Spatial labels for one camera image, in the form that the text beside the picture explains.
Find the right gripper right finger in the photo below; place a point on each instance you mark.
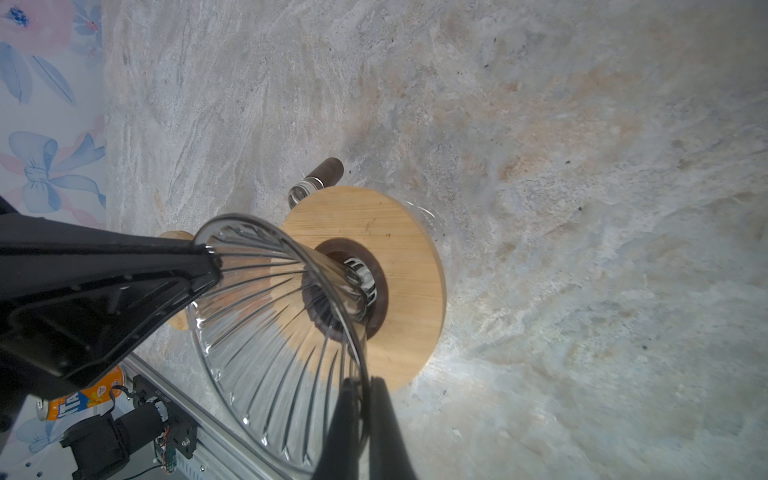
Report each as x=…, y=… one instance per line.
x=388, y=457

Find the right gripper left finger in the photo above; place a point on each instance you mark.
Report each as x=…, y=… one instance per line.
x=340, y=455

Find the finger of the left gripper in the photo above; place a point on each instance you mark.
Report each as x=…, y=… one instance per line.
x=76, y=300

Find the grey ribbed glass dripper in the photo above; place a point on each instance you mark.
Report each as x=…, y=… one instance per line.
x=283, y=336

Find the orange soda can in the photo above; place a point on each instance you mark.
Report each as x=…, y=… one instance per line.
x=81, y=400

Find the clear glass carafe wooden handle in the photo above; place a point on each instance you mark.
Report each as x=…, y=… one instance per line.
x=327, y=174

